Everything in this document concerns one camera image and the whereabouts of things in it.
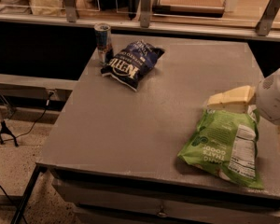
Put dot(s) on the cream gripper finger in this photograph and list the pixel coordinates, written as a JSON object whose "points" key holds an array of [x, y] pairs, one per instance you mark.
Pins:
{"points": [[235, 100]]}

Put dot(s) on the green rice chip bag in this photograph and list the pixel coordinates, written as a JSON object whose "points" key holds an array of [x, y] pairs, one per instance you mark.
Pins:
{"points": [[224, 144]]}

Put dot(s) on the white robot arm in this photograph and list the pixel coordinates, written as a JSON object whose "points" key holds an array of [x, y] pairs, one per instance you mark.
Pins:
{"points": [[265, 97]]}

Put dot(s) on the blue kettle chip bag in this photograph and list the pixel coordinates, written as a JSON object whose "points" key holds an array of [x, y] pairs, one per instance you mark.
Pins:
{"points": [[131, 64]]}

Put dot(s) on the brown pegboard tray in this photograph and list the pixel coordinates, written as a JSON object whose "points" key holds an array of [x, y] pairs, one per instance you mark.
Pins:
{"points": [[198, 8]]}

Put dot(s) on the silver blue energy drink can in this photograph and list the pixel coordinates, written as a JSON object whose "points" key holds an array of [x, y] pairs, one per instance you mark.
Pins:
{"points": [[103, 42]]}

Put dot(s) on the black table leg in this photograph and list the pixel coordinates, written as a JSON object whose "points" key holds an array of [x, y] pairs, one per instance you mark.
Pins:
{"points": [[19, 214]]}

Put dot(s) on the black tripod stand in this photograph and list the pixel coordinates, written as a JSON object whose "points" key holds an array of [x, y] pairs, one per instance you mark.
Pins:
{"points": [[6, 130]]}

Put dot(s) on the metal shelf bracket right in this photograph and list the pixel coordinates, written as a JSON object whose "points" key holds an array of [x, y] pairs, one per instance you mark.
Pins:
{"points": [[265, 23]]}

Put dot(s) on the metal shelf bracket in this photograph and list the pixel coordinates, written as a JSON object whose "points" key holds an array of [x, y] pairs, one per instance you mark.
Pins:
{"points": [[70, 10], [265, 23], [145, 12]]}

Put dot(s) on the metal shelf bracket middle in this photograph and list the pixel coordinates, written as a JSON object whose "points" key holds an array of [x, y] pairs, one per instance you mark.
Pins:
{"points": [[145, 12]]}

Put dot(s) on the grey drawer with handle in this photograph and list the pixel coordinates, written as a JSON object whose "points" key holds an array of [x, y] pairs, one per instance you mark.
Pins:
{"points": [[104, 204]]}

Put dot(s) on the metal shelf bracket left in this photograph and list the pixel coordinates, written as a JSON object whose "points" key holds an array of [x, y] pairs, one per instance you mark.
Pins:
{"points": [[70, 10]]}

